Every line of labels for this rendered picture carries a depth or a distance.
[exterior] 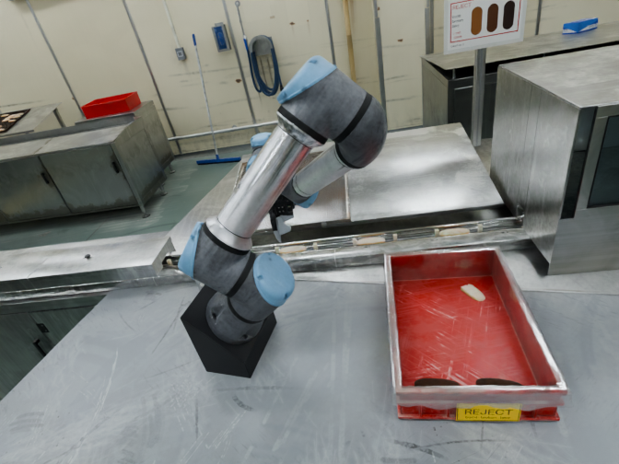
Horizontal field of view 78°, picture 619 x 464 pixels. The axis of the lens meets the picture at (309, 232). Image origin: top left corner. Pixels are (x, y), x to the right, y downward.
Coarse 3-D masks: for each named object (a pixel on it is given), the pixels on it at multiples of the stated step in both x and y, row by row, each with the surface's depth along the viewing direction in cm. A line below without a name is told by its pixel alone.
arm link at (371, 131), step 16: (368, 112) 73; (384, 112) 77; (368, 128) 74; (384, 128) 76; (336, 144) 84; (352, 144) 76; (368, 144) 76; (384, 144) 81; (320, 160) 93; (336, 160) 87; (352, 160) 82; (368, 160) 82; (304, 176) 101; (320, 176) 96; (336, 176) 93; (288, 192) 111; (304, 192) 106
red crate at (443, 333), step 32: (416, 288) 115; (448, 288) 113; (480, 288) 110; (416, 320) 105; (448, 320) 103; (480, 320) 101; (416, 352) 96; (448, 352) 95; (480, 352) 93; (512, 352) 91; (416, 416) 81; (448, 416) 80; (544, 416) 77
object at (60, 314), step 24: (96, 240) 181; (120, 240) 176; (0, 312) 154; (24, 312) 154; (48, 312) 152; (72, 312) 151; (0, 336) 162; (24, 336) 161; (48, 336) 160; (0, 360) 171; (24, 360) 170; (0, 384) 181
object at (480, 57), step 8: (480, 56) 171; (480, 64) 173; (480, 72) 174; (480, 80) 176; (480, 88) 178; (480, 96) 180; (480, 104) 182; (472, 112) 188; (480, 112) 184; (472, 120) 189; (480, 120) 186; (472, 128) 190; (480, 128) 188; (472, 136) 193; (480, 136) 190; (472, 144) 193; (480, 144) 192
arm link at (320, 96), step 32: (320, 64) 70; (288, 96) 71; (320, 96) 71; (352, 96) 72; (288, 128) 74; (320, 128) 73; (352, 128) 74; (256, 160) 78; (288, 160) 76; (256, 192) 78; (224, 224) 81; (256, 224) 82; (192, 256) 80; (224, 256) 81; (224, 288) 84
